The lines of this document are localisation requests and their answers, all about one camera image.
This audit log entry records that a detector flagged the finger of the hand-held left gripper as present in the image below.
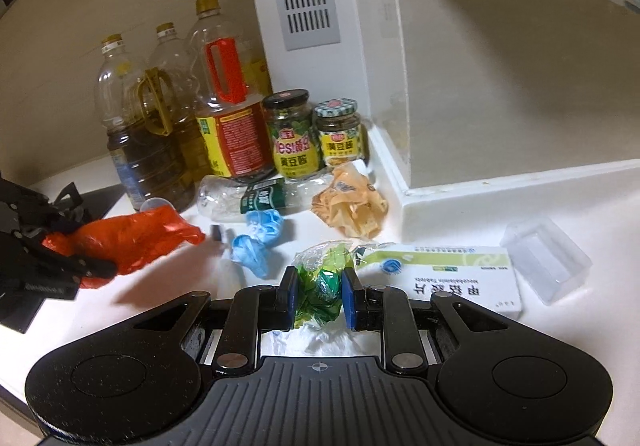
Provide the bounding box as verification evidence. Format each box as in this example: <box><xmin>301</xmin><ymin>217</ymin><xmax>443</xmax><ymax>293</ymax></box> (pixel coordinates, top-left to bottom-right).
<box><xmin>20</xmin><ymin>243</ymin><xmax>119</xmax><ymax>279</ymax></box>
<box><xmin>0</xmin><ymin>176</ymin><xmax>86</xmax><ymax>240</ymax></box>

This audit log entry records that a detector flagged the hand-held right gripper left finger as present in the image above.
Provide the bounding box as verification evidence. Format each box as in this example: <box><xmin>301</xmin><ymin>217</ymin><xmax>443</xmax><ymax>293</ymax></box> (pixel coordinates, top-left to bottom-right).
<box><xmin>132</xmin><ymin>267</ymin><xmax>303</xmax><ymax>378</ymax></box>

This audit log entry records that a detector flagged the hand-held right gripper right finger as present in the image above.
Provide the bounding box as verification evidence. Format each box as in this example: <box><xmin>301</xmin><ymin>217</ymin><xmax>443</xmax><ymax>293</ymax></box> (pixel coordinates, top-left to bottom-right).
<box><xmin>341</xmin><ymin>268</ymin><xmax>512</xmax><ymax>375</ymax></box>

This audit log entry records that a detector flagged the green candy bag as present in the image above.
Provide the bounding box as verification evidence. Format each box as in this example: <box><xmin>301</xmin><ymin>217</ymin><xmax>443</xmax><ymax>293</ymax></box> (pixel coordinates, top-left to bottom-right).
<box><xmin>291</xmin><ymin>240</ymin><xmax>357</xmax><ymax>331</ymax></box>

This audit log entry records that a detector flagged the orange plastic bag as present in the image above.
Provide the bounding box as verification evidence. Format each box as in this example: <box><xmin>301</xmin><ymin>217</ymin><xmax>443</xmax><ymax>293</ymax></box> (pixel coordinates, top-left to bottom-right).
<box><xmin>42</xmin><ymin>206</ymin><xmax>207</xmax><ymax>291</ymax></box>

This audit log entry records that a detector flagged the white green medicine box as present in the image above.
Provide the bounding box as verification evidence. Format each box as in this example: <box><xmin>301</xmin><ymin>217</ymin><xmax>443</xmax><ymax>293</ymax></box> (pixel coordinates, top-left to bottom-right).
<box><xmin>352</xmin><ymin>243</ymin><xmax>525</xmax><ymax>317</ymax></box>

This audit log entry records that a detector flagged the crumpled white paper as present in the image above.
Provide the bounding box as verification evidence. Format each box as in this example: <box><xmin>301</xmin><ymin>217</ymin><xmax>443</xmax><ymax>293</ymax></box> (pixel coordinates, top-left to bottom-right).
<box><xmin>260</xmin><ymin>326</ymin><xmax>383</xmax><ymax>358</ymax></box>

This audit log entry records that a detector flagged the blue face mask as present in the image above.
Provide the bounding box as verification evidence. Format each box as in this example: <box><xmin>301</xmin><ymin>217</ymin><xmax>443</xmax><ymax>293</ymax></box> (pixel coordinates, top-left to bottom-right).
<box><xmin>229</xmin><ymin>208</ymin><xmax>286</xmax><ymax>279</ymax></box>

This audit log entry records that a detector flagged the black gas stove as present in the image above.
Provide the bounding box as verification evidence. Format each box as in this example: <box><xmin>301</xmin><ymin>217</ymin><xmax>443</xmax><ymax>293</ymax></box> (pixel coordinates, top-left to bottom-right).
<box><xmin>0</xmin><ymin>182</ymin><xmax>126</xmax><ymax>334</ymax></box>

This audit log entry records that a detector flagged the orange snack wrapper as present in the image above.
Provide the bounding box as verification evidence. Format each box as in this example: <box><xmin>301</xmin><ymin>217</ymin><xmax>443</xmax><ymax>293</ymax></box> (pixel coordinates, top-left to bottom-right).
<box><xmin>311</xmin><ymin>162</ymin><xmax>390</xmax><ymax>241</ymax></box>

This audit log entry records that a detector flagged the clear plastic cup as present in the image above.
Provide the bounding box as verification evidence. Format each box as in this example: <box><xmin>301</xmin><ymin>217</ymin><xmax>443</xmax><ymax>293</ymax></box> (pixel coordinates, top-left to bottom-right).
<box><xmin>141</xmin><ymin>197</ymin><xmax>177</xmax><ymax>214</ymax></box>

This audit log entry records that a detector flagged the crushed water bottle green label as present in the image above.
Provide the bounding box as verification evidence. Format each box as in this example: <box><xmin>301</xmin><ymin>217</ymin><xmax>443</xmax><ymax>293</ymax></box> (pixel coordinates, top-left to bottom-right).
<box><xmin>194</xmin><ymin>175</ymin><xmax>341</xmax><ymax>221</ymax></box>

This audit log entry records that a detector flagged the dark oil bottle blue label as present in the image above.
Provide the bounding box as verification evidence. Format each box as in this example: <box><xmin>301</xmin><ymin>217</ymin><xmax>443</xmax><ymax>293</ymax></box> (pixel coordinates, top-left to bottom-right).
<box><xmin>95</xmin><ymin>33</ymin><xmax>196</xmax><ymax>214</ymax></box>

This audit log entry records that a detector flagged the large sauce jar black lid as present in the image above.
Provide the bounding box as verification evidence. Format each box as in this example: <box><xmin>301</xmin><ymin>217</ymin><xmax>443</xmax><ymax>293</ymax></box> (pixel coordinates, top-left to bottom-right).
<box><xmin>261</xmin><ymin>88</ymin><xmax>326</xmax><ymax>181</ymax></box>

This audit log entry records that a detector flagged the slim yellow-capped oil bottle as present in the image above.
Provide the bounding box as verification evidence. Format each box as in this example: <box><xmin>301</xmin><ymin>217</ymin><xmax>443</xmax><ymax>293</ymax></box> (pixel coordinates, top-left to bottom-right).
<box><xmin>147</xmin><ymin>22</ymin><xmax>213</xmax><ymax>177</ymax></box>

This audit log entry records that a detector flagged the small sauce jar checkered lid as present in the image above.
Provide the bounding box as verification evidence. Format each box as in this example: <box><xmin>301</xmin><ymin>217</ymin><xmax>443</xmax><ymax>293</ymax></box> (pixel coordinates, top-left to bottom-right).
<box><xmin>313</xmin><ymin>98</ymin><xmax>363</xmax><ymax>169</ymax></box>

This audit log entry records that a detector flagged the clear plastic box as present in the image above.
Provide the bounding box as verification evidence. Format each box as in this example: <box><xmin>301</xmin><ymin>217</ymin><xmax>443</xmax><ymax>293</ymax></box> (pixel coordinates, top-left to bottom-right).
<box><xmin>500</xmin><ymin>218</ymin><xmax>593</xmax><ymax>305</ymax></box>

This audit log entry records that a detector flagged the yellow plastic bottle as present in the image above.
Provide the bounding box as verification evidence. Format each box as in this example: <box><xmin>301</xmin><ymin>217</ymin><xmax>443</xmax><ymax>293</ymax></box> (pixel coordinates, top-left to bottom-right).
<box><xmin>247</xmin><ymin>48</ymin><xmax>274</xmax><ymax>99</ymax></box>

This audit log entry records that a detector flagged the soy sauce bottle red handle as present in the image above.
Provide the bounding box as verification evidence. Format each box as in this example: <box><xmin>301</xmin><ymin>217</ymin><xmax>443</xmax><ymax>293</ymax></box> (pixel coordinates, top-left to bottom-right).
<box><xmin>186</xmin><ymin>0</ymin><xmax>273</xmax><ymax>179</ymax></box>

